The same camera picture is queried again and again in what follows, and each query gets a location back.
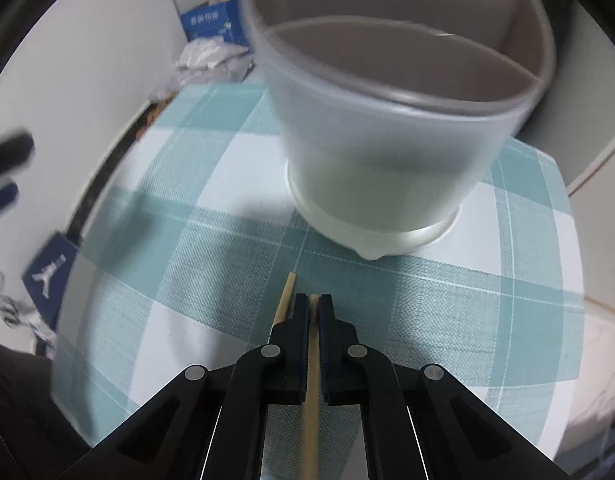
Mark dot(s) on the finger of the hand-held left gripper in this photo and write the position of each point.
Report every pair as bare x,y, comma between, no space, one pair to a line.
2,200

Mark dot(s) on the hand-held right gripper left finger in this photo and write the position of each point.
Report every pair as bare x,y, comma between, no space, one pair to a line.
301,350

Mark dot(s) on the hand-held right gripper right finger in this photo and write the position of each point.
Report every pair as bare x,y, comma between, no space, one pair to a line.
327,350

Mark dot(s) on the single wooden chopstick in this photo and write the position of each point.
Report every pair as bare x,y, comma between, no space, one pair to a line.
312,435
286,295

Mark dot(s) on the white utensil holder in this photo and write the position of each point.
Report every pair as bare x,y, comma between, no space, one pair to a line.
387,160

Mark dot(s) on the blue shoe box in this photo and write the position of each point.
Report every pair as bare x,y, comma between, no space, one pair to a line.
45,275

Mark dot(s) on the teal checked tablecloth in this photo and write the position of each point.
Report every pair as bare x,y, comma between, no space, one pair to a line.
187,270

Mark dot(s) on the dark cloth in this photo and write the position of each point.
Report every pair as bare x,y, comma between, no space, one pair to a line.
17,410

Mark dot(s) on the small grey parcel bag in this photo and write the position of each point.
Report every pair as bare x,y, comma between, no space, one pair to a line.
207,55

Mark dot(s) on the blue cardboard box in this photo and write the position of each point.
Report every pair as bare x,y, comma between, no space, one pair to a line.
212,20

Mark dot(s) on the white bedding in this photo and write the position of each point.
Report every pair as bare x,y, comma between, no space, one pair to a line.
605,360

